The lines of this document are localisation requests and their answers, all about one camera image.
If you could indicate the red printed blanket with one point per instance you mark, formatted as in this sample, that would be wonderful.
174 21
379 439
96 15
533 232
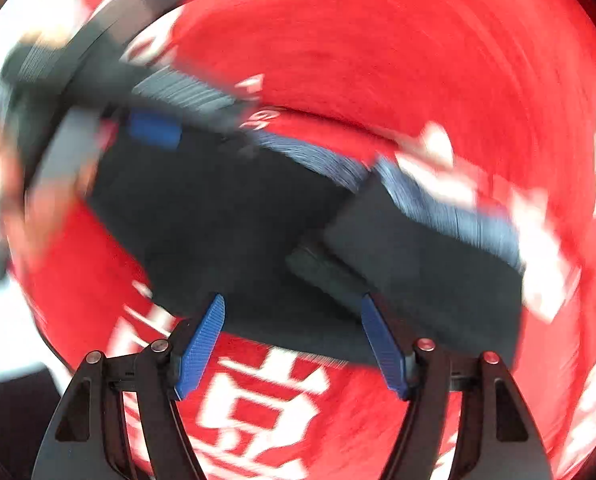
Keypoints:
377 60

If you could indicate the person's left hand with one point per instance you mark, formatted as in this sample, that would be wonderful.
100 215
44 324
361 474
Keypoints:
38 220

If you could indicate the dark pants with blue waistband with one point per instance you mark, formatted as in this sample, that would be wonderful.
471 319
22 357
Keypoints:
218 220

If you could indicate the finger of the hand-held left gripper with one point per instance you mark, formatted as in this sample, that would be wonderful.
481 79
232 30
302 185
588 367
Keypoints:
153 129

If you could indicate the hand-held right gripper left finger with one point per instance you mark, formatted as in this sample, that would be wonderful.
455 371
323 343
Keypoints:
200 347

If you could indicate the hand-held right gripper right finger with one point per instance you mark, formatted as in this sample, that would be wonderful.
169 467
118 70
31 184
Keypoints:
383 347

